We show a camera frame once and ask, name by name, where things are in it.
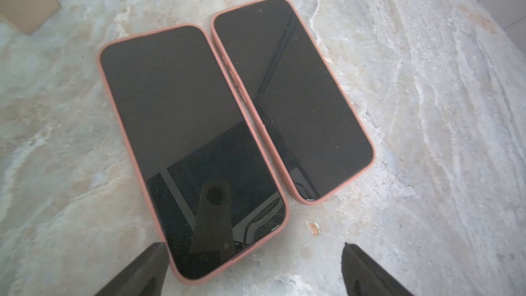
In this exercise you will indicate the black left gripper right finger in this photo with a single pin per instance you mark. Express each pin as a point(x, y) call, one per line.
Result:
point(363, 276)

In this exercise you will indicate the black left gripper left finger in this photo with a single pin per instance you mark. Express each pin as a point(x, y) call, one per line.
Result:
point(145, 275)

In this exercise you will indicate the pink case phone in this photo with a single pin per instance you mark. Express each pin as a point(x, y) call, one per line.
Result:
point(316, 139)
point(209, 186)

